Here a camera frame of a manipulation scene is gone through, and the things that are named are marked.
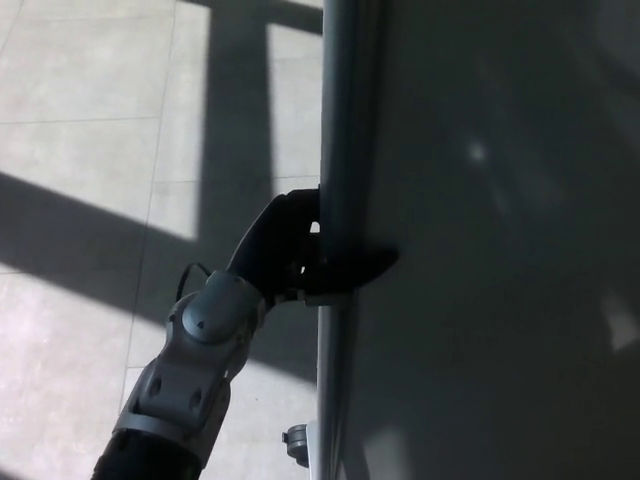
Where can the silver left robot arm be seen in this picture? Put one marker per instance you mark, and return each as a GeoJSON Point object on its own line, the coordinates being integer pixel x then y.
{"type": "Point", "coordinates": [185, 360]}

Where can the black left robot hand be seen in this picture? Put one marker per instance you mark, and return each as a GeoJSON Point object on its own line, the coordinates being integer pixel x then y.
{"type": "Point", "coordinates": [280, 250]}

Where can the grey caster wheel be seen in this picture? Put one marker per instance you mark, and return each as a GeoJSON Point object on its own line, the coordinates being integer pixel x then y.
{"type": "Point", "coordinates": [295, 440]}

